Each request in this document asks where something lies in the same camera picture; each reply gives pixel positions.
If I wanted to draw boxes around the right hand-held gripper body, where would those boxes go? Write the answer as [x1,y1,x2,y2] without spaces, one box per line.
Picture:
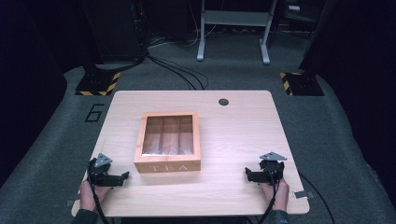
[259,151,289,184]

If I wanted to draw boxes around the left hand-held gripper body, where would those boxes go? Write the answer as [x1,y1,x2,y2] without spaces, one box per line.
[87,152,114,188]

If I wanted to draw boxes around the wooden tea box glass lid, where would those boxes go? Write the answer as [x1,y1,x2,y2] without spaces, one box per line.
[134,111,202,175]

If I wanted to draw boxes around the person's left hand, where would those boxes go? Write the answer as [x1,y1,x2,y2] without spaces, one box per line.
[78,179,110,213]

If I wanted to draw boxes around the person's right hand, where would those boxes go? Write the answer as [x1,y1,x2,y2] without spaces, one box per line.
[259,177,290,213]

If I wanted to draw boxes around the dark equipment cabinet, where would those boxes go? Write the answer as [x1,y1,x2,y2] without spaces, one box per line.
[81,0,148,63]

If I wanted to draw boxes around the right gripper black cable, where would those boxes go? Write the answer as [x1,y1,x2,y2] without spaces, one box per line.
[257,167,280,224]

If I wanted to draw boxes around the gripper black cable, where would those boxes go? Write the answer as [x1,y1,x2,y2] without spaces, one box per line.
[257,167,280,224]
[87,158,112,224]

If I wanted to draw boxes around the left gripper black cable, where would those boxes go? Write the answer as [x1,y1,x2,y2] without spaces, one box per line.
[87,158,112,224]

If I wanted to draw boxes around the grey table edge bracket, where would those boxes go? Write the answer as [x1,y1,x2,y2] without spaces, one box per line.
[292,190,316,200]

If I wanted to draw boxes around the black cable beside table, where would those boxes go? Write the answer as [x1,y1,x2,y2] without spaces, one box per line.
[298,171,337,224]

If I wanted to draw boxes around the black stand striped base plate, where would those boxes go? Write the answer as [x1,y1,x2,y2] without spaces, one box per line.
[278,71,325,97]
[75,63,121,97]

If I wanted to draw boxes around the black floor cables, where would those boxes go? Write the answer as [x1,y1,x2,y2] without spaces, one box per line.
[145,36,210,91]

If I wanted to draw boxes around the white metal stand frame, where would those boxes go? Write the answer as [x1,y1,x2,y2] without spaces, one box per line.
[196,0,278,65]

